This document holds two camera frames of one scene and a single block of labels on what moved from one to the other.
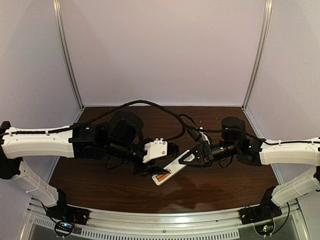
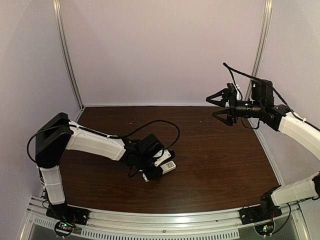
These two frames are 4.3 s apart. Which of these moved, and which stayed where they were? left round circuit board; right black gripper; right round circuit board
Moved: right black gripper
Stayed: right round circuit board; left round circuit board
